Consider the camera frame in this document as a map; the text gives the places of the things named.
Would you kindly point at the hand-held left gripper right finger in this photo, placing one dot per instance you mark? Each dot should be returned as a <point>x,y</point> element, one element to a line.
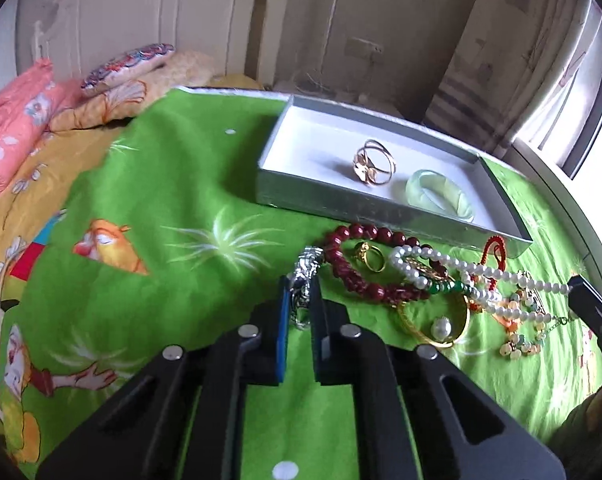
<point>317,340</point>

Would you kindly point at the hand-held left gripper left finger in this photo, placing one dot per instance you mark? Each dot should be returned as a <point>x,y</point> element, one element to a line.
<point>283,330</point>

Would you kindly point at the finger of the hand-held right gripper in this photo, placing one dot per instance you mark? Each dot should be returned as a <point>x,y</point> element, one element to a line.
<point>593,305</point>

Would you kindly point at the grey cardboard box tray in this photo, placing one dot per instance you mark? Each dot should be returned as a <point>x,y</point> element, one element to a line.
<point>306,125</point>

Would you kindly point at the olive patterned cloth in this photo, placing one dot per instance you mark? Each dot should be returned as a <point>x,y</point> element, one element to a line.
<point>591,435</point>

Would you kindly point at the window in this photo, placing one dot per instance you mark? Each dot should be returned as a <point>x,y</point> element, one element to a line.
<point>601,130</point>

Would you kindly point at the pale green jade bangle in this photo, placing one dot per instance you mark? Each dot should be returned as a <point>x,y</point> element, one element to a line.
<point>421,182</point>

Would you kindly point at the green printed blanket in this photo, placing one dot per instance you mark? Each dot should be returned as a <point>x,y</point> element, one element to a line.
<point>181,170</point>

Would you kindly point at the striped beige curtain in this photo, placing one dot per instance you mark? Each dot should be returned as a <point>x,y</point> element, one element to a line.
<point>506,60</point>

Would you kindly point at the orange shell-print pillow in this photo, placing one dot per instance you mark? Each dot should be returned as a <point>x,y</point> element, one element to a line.
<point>116,100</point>

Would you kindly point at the yellow cartoon bedsheet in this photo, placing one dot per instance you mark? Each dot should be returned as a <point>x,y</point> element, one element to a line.
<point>31,185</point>

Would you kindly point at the round-patterned pillow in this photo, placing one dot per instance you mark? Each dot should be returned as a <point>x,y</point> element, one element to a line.
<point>126,67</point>

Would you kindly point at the pink floral quilt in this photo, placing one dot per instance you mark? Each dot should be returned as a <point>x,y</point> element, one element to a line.
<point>16,115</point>

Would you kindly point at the cream wooden headboard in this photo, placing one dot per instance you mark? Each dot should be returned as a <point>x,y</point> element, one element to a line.
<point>131,10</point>

